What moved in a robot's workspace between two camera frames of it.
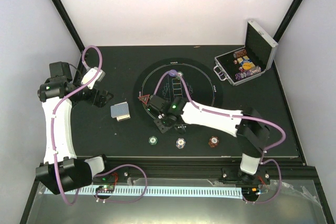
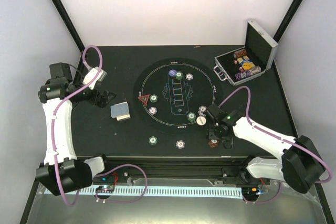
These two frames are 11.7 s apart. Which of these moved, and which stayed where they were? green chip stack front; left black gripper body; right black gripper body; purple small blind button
Moved: right black gripper body
Stayed: purple small blind button; green chip stack front; left black gripper body
